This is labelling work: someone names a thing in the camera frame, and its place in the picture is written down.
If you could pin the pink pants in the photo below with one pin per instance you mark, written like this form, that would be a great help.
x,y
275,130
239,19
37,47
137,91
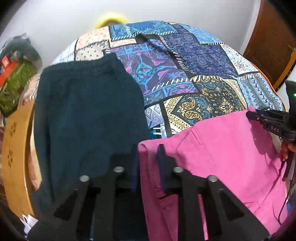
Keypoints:
x,y
238,151

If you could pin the dark navy pants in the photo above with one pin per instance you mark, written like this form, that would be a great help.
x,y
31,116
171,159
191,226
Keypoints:
x,y
88,116

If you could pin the yellow foam tube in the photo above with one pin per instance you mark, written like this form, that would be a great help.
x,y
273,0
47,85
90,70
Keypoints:
x,y
110,20

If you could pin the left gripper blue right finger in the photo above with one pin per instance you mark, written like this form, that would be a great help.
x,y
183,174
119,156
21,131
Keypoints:
x,y
207,209

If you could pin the blue patchwork bedspread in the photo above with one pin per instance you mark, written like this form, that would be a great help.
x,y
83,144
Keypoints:
x,y
186,74

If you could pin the person right hand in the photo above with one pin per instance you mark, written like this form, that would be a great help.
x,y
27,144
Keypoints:
x,y
285,147

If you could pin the brown wooden door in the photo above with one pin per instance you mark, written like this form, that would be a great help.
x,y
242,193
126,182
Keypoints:
x,y
271,47

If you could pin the orange box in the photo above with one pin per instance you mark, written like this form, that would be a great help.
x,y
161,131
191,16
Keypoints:
x,y
8,66

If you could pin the green storage bag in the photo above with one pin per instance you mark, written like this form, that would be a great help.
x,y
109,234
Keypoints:
x,y
14,86

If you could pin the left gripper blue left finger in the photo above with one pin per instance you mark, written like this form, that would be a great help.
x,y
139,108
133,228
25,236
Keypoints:
x,y
94,208

